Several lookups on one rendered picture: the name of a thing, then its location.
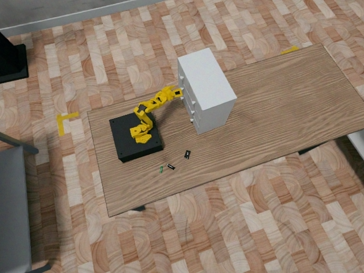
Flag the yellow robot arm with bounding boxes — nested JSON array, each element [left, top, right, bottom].
[[131, 92, 167, 143]]

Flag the white chest of drawers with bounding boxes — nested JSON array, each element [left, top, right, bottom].
[[177, 48, 237, 135]]

